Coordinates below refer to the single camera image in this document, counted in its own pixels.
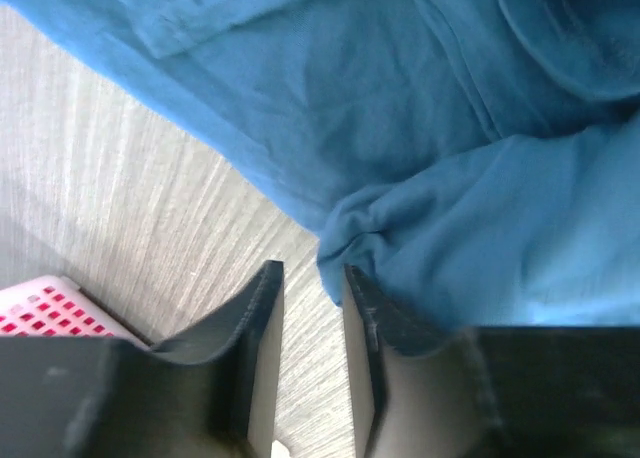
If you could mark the white plastic basket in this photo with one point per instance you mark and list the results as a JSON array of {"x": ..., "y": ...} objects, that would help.
[{"x": 66, "y": 285}]

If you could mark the dark teal blue t-shirt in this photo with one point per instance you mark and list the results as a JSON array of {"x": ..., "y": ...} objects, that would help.
[{"x": 476, "y": 158}]

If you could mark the pink shirt in basket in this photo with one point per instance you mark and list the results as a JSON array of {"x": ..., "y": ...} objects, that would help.
[{"x": 53, "y": 313}]

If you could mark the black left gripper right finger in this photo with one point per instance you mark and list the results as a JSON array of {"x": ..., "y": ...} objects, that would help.
[{"x": 485, "y": 391}]

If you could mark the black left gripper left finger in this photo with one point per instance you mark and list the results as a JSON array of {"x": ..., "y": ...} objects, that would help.
[{"x": 207, "y": 391}]

